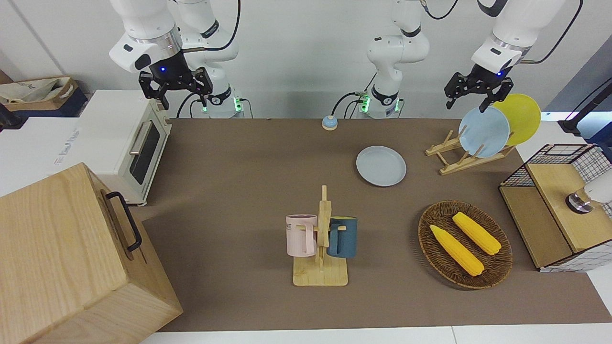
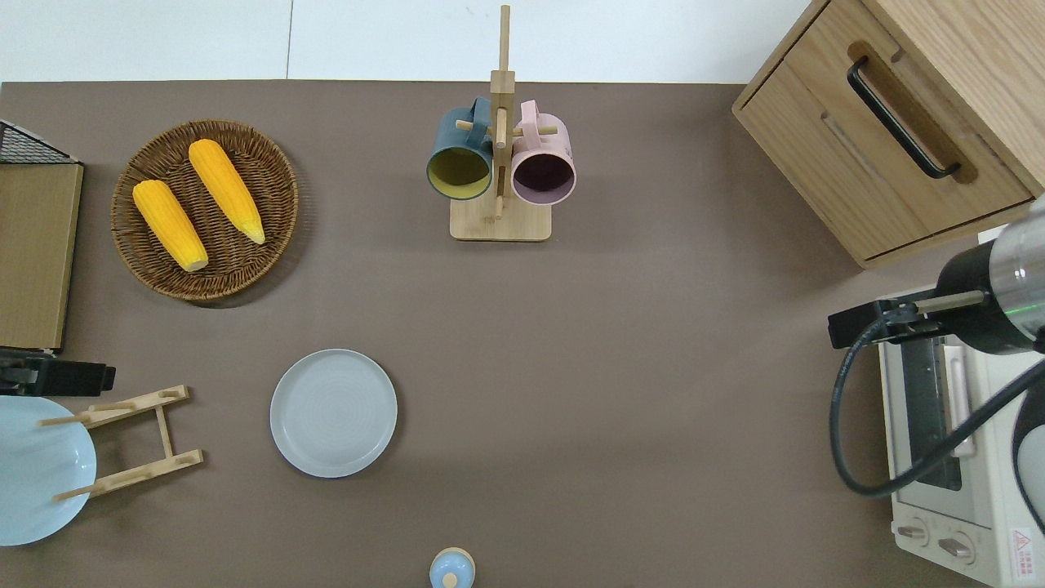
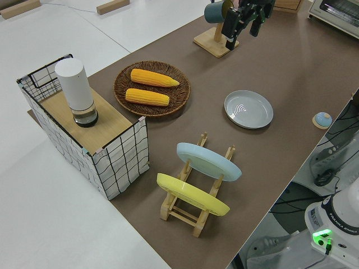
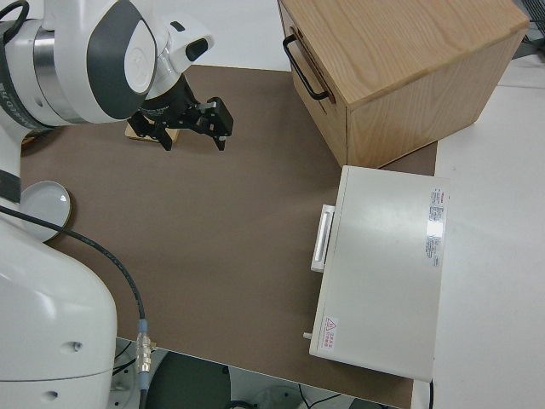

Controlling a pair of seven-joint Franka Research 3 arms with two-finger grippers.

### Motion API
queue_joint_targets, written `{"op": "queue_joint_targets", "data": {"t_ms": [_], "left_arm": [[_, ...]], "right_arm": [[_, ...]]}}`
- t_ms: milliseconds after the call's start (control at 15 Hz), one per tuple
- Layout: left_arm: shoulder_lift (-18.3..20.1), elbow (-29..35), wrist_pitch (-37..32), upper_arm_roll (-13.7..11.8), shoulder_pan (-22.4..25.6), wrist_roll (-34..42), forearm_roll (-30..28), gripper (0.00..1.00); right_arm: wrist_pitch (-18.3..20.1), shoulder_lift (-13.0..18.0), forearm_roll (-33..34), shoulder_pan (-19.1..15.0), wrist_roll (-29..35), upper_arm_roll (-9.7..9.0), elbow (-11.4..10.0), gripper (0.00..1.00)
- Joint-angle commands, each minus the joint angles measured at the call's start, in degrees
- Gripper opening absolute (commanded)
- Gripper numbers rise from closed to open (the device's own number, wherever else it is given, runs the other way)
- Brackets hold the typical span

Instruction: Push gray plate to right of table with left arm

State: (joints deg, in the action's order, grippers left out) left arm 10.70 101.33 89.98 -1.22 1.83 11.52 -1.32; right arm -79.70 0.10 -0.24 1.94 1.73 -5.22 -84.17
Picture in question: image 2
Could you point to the gray round plate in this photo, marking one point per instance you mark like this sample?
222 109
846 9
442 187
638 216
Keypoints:
333 413

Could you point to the white toaster oven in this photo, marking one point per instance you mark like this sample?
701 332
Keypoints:
1000 523

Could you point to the dark blue mug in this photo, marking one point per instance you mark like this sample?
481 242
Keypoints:
453 135

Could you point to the wooden mug tree stand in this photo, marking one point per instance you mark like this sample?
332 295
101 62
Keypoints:
500 224

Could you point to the light blue plate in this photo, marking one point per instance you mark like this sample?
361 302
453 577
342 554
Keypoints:
41 474

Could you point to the pink mug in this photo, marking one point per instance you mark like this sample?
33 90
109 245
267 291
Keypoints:
551 139

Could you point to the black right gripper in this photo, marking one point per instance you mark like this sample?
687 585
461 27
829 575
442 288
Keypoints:
980 335

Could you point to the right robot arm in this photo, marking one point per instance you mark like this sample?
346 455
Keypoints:
1024 253

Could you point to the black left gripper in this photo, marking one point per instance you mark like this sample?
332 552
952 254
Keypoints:
65 380

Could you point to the wooden dish rack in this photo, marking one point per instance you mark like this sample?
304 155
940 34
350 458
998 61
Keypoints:
163 429

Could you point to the yellow corn cob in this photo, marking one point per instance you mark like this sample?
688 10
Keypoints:
224 189
170 224

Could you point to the brown wicker basket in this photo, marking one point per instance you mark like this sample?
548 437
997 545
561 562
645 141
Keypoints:
237 273

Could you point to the wooden drawer cabinet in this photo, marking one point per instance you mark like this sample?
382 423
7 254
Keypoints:
816 139

